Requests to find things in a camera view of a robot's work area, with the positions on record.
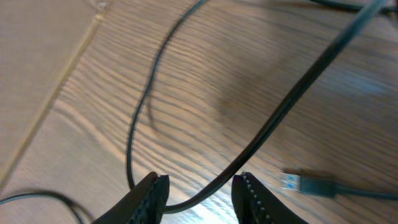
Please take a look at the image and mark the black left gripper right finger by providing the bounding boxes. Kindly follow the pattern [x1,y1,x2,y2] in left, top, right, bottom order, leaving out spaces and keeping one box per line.
[231,172,307,224]

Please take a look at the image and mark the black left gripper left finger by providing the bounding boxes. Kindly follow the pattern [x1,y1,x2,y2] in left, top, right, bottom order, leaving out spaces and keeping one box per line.
[93,172,170,224]

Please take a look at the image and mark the black USB cable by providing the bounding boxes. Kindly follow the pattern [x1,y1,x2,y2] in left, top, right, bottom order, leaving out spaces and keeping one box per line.
[163,0,398,215]

